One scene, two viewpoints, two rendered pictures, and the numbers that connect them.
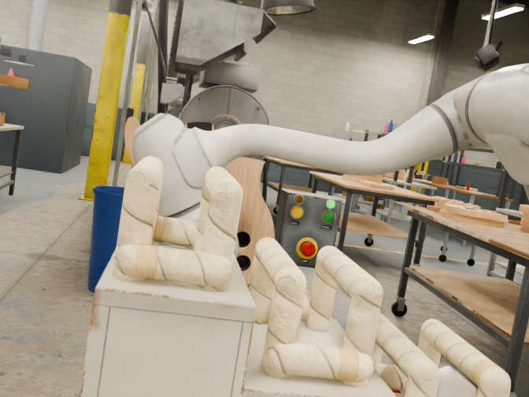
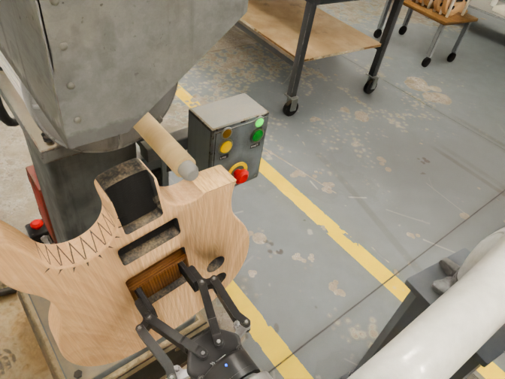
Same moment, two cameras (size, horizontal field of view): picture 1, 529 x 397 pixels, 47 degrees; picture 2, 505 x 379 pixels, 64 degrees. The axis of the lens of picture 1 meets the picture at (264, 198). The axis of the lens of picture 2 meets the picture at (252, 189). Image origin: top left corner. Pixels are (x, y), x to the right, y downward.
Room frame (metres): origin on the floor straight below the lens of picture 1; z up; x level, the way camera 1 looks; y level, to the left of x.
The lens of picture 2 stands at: (1.05, 0.25, 1.60)
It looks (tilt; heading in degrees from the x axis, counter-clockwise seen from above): 42 degrees down; 325
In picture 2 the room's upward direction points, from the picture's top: 10 degrees clockwise
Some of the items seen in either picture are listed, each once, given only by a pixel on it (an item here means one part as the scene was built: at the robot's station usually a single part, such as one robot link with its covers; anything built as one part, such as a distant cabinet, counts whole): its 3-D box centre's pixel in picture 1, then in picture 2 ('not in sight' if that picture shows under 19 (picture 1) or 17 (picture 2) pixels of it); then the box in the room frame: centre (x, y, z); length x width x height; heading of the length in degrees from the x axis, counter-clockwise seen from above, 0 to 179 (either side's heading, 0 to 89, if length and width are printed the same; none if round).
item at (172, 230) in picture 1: (175, 231); not in sight; (0.77, 0.10, 1.12); 0.11 x 0.03 x 0.03; 100
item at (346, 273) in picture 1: (346, 273); not in sight; (0.71, -0.11, 1.12); 0.20 x 0.03 x 0.03; 9
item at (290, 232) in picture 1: (290, 233); (201, 144); (1.79, -0.09, 0.99); 0.24 x 0.21 x 0.26; 10
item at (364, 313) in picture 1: (360, 336); not in sight; (0.63, -0.12, 1.07); 0.03 x 0.03 x 0.09
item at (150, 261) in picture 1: (174, 265); not in sight; (0.58, 0.08, 1.12); 0.11 x 0.03 x 0.03; 100
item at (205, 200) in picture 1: (211, 216); not in sight; (0.77, 0.06, 1.15); 0.03 x 0.03 x 0.09
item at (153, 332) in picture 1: (167, 337); not in sight; (0.68, 0.08, 1.02); 0.27 x 0.15 x 0.17; 10
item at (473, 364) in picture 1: (460, 353); not in sight; (0.73, -0.27, 1.04); 0.20 x 0.03 x 0.03; 9
